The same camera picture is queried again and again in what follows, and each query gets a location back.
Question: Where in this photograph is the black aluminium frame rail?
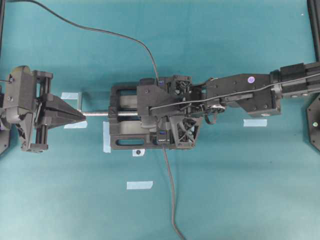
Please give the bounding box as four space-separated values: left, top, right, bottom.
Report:
307 0 320 62

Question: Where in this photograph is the white sticker with dark dot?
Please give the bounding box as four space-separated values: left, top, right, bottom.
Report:
132 149 145 157

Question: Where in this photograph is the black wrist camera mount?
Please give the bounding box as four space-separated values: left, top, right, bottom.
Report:
137 84 176 117

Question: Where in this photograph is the black left frame rail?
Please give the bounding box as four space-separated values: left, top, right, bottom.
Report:
0 0 6 52

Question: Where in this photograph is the thin black power cable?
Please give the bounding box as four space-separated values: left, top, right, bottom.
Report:
7 0 160 81

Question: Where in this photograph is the black multi-port USB hub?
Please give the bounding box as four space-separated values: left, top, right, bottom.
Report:
156 79 173 146

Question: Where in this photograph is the black bench vise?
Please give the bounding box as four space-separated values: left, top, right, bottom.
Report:
82 78 166 150

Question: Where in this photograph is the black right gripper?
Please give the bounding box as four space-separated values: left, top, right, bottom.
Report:
149 75 204 149

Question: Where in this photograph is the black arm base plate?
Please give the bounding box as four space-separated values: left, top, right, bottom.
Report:
306 94 320 151

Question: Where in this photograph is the light blue tape strip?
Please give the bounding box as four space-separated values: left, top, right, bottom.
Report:
126 180 154 190
243 119 268 128
61 92 79 100
64 121 88 129
103 121 111 154

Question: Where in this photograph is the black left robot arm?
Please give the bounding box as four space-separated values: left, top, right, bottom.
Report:
0 65 86 153

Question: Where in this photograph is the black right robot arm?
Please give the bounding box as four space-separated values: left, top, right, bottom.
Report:
104 62 320 150

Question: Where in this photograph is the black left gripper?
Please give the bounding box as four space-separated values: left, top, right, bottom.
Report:
4 65 84 153

